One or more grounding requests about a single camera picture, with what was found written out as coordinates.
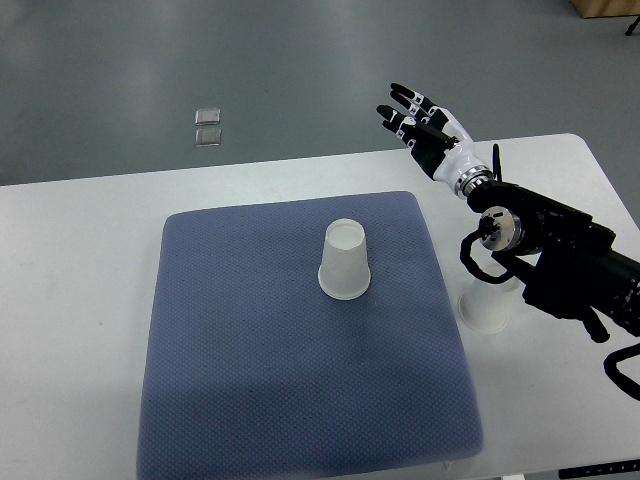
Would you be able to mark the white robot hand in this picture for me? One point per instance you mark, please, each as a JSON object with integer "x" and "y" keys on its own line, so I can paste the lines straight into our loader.
{"x": 437, "y": 141}

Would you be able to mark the white paper cup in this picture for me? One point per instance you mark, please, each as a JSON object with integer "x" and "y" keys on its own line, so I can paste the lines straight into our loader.
{"x": 487, "y": 308}
{"x": 344, "y": 272}

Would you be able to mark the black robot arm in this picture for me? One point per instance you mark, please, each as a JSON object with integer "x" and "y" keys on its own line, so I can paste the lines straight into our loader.
{"x": 564, "y": 259}

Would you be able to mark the white paper cup on mat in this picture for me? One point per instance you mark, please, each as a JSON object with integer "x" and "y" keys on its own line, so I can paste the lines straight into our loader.
{"x": 344, "y": 272}

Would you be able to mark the brown cardboard box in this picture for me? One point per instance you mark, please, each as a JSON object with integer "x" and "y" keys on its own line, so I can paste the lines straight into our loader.
{"x": 589, "y": 9}

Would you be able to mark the upper floor outlet plate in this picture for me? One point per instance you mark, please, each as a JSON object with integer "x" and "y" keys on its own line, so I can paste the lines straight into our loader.
{"x": 207, "y": 116}

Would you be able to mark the black tripod foot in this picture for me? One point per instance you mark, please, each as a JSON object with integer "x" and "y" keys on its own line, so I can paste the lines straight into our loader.
{"x": 631, "y": 28}

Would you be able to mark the blue textured mat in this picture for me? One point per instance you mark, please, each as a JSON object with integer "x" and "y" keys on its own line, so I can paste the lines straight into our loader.
{"x": 253, "y": 372}

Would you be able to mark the black table control panel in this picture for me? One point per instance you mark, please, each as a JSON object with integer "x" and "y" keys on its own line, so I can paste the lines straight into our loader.
{"x": 613, "y": 468}

